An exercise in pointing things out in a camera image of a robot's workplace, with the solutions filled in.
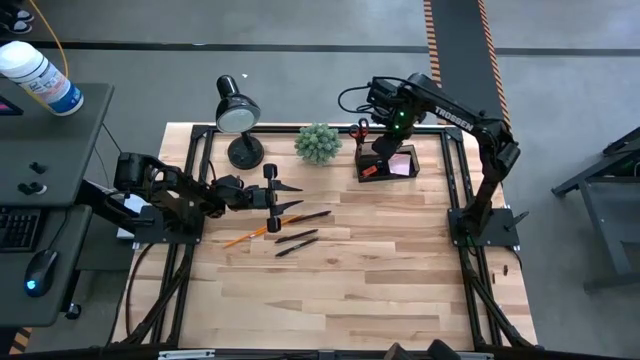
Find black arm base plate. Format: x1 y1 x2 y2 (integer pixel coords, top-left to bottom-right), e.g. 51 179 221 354
447 206 521 249
132 204 205 246

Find thick black cable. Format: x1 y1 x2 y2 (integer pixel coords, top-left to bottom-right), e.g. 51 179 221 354
123 242 157 341

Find thin black desk cable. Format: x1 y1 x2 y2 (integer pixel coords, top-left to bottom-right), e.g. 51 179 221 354
92 122 131 174

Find silver metal bracket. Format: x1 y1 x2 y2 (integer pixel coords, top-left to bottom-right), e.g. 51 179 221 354
158 349 216 360
438 351 495 360

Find orange black striped tape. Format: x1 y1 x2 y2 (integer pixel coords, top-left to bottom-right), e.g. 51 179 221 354
8 327 32 356

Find black striped-edge floor mat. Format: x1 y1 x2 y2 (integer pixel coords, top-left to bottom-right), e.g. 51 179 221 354
422 0 515 146

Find person's shoe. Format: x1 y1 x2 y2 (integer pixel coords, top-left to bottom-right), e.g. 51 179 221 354
0 18 32 35
0 0 35 24

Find dark grey metal table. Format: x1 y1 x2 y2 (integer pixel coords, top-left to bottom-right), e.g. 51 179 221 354
551 124 640 294

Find black desk lamp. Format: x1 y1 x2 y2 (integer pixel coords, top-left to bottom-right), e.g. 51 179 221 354
214 74 265 171

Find black pointed lever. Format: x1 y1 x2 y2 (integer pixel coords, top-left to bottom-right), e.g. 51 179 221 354
503 210 530 233

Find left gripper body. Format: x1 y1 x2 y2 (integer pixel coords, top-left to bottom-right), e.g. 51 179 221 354
215 163 281 234

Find white flat box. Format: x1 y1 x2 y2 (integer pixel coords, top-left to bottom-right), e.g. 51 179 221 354
115 192 147 241

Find pink sticky note pad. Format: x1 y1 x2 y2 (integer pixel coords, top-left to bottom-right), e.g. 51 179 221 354
389 153 412 177

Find black computer desk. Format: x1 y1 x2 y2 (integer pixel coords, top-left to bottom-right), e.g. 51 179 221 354
0 82 146 331

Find black pen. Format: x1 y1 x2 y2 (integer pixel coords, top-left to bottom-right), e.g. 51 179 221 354
274 237 320 259
289 210 332 224
274 228 320 245

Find orange pencil pink eraser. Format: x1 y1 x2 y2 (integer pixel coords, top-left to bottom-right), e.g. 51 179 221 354
249 214 305 236
222 219 271 249

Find black computer mouse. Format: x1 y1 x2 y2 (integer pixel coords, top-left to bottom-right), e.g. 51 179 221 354
23 248 60 299

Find yellow cable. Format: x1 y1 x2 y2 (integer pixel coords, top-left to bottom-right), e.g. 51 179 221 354
27 0 70 112

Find red-handled scissors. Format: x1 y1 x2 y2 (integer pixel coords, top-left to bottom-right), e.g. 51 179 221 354
348 117 371 147

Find black aluminium table frame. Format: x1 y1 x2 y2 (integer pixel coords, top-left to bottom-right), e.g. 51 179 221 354
107 123 539 360

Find dark device pink screen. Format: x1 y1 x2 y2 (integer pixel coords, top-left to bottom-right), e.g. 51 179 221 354
0 95 24 117

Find white wipes canister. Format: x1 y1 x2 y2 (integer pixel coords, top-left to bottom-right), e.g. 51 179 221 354
0 40 85 117

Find black mesh desk organizer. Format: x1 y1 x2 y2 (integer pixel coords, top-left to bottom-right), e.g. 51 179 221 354
354 141 421 184

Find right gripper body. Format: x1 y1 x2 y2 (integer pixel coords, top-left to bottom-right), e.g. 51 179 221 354
368 75 426 139

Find black knob white ring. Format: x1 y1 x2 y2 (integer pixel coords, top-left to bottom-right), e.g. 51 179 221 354
16 181 49 197

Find black keyboard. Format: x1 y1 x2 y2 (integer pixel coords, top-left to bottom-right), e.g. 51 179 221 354
0 207 42 254

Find green succulent plant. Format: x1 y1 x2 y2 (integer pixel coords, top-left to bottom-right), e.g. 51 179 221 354
293 123 345 166

